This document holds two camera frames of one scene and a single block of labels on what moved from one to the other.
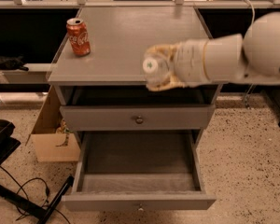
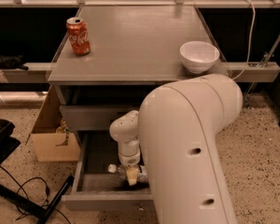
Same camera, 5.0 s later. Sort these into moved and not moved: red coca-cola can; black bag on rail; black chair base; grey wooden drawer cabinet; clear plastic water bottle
Moved: clear plastic water bottle
Not moved: black chair base; grey wooden drawer cabinet; red coca-cola can; black bag on rail
